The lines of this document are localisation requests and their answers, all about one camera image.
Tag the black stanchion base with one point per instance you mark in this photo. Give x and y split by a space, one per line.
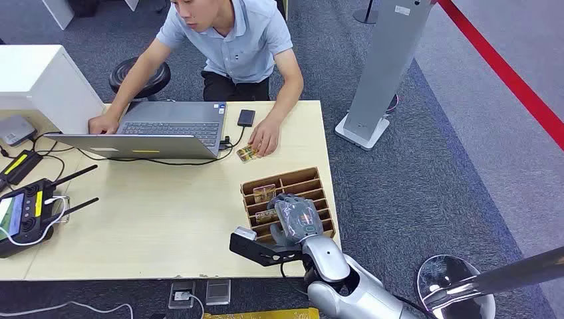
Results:
365 15

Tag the yellow strip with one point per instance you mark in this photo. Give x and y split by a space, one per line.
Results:
264 314

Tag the person's right hand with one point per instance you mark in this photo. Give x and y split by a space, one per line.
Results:
103 124

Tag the grey flat device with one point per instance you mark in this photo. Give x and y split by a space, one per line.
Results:
15 130

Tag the chrome stanchion post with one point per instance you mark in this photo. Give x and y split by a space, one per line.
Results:
467 286

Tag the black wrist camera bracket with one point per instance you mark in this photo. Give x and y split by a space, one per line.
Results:
260 251

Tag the wooden slotted card holder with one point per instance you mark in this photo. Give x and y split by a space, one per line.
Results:
304 185

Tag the floor power socket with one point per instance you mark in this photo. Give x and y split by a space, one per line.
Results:
181 295

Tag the black remote controller with antennas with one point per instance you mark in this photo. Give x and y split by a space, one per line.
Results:
28 211

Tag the grey floor cover plate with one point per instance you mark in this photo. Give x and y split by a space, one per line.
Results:
218 292

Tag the black round stool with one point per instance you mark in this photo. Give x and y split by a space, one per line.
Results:
150 81

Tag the white furniture panel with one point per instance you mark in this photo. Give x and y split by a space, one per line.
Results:
59 11

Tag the white box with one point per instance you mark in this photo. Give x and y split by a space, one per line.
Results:
42 86

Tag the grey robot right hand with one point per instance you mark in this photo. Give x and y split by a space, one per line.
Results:
298 219

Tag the person's right forearm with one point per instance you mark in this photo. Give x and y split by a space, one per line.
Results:
132 81

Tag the black device with yellow stripe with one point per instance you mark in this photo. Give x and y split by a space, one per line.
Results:
17 167

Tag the red barrier belt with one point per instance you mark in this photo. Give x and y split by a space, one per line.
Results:
506 72

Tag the person's left forearm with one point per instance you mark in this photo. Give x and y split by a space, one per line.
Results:
288 94

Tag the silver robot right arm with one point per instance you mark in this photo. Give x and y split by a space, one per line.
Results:
348 281

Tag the grey standing pillar kiosk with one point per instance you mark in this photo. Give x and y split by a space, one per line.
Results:
383 70

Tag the person's left hand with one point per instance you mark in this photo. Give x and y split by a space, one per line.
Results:
265 136

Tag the grey laptop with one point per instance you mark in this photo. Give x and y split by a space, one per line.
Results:
172 130

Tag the person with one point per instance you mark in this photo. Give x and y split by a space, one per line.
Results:
240 44

